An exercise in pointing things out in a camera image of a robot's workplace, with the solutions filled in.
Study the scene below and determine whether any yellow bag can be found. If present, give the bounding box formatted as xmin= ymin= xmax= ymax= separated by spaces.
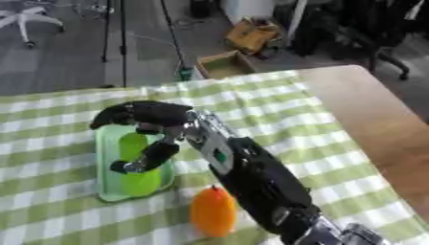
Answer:
xmin=222 ymin=16 xmax=285 ymax=56

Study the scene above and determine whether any light green plastic tray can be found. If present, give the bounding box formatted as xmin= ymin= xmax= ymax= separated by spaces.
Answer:
xmin=92 ymin=123 xmax=178 ymax=203

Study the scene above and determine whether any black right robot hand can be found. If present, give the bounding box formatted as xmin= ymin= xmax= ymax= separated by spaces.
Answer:
xmin=88 ymin=100 xmax=196 ymax=175

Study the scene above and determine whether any bright green cylinder toy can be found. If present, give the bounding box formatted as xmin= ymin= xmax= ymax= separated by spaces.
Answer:
xmin=117 ymin=132 xmax=165 ymax=197

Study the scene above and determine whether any thin black stand pole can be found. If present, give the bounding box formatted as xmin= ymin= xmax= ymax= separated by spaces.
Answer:
xmin=159 ymin=0 xmax=196 ymax=81

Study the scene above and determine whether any black office chair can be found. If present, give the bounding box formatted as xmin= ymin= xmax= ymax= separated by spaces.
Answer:
xmin=328 ymin=0 xmax=429 ymax=81

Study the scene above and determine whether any white bin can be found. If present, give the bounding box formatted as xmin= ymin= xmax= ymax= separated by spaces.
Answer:
xmin=221 ymin=0 xmax=277 ymax=24

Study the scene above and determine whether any orange toy fruit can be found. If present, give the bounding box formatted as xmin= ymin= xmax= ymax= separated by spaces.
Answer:
xmin=188 ymin=184 xmax=240 ymax=239

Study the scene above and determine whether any open cardboard box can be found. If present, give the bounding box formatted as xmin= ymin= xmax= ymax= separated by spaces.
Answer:
xmin=192 ymin=50 xmax=260 ymax=80

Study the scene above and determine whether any black tripod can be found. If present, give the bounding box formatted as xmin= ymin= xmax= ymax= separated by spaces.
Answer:
xmin=99 ymin=0 xmax=131 ymax=88

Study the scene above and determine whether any white office chair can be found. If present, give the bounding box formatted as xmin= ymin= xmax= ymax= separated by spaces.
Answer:
xmin=0 ymin=0 xmax=67 ymax=50

